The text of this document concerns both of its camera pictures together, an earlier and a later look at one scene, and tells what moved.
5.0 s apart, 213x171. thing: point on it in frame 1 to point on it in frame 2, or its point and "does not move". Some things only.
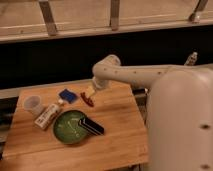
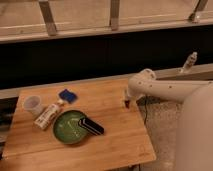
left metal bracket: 48,17 does not move
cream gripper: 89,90 to 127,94
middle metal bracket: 114,14 does not move
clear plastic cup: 33,104 does not move
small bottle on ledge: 192,59 does not move
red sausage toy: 86,99 to 127,103
